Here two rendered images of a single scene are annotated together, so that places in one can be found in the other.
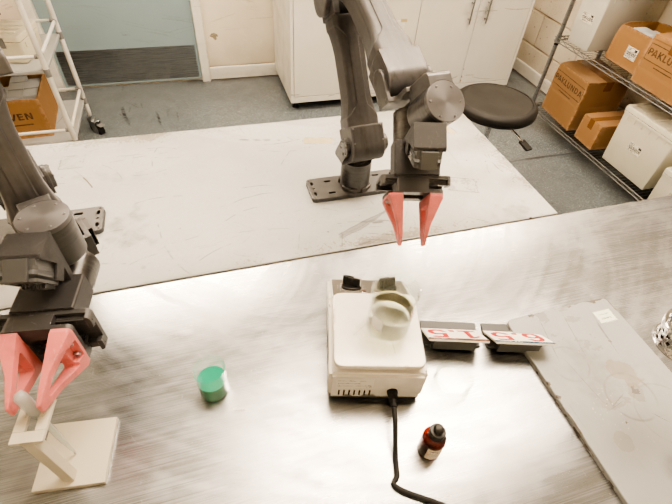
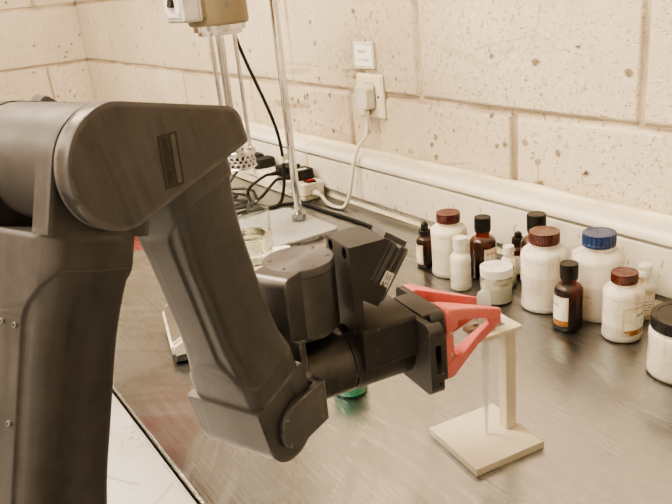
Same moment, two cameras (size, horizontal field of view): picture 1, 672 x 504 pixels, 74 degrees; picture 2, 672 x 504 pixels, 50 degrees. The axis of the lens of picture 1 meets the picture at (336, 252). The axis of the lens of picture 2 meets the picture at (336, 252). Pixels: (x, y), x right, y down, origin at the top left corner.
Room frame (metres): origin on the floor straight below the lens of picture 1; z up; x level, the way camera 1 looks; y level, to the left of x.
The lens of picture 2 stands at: (0.44, 0.85, 1.34)
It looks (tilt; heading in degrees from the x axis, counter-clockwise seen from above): 21 degrees down; 258
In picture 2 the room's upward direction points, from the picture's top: 6 degrees counter-clockwise
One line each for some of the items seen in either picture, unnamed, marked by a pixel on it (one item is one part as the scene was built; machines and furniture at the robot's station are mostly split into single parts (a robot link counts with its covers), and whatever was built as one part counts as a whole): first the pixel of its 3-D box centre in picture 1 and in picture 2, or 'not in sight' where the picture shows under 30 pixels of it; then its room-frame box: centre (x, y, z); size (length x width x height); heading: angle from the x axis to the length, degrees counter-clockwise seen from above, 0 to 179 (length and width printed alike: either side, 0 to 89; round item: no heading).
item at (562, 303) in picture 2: not in sight; (568, 295); (-0.01, 0.12, 0.94); 0.04 x 0.04 x 0.09
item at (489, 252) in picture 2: not in sight; (483, 247); (0.01, -0.08, 0.95); 0.04 x 0.04 x 0.10
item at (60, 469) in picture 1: (58, 433); (483, 385); (0.19, 0.30, 0.96); 0.08 x 0.08 x 0.13; 12
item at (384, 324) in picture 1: (391, 307); (248, 236); (0.36, -0.08, 1.03); 0.07 x 0.06 x 0.08; 2
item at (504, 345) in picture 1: (516, 334); not in sight; (0.41, -0.29, 0.92); 0.09 x 0.06 x 0.04; 93
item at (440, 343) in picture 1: (453, 331); not in sight; (0.40, -0.19, 0.92); 0.09 x 0.06 x 0.04; 93
